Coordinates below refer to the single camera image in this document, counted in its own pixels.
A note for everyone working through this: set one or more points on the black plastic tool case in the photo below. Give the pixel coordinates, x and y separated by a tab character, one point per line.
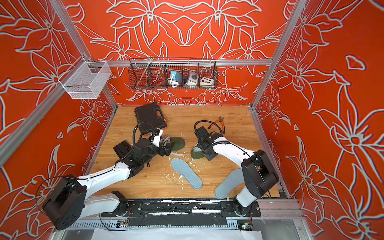
150	116

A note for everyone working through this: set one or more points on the clear plastic wall bin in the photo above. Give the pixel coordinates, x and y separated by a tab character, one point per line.
85	82

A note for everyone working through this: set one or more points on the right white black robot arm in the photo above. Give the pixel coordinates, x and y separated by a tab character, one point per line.
258	173

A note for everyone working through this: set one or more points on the orange black pliers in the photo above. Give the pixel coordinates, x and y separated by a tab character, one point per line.
219	121

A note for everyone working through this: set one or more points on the black wire wall basket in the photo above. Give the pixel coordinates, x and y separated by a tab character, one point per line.
154	73

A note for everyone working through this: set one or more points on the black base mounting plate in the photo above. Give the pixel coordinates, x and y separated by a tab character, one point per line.
178	213

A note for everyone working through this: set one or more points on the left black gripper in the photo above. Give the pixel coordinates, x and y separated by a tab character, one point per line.
167	152

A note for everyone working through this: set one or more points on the green canvas shoe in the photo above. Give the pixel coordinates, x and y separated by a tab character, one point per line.
179	143
197	153

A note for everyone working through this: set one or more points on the white dotted cube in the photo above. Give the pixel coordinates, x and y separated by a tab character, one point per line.
206	82

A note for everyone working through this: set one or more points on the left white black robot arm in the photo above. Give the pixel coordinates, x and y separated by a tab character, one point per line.
74	198

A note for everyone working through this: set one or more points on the blue white box in basket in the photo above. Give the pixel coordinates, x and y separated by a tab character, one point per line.
176	77

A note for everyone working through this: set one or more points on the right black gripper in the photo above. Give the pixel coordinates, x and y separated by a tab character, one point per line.
210	156

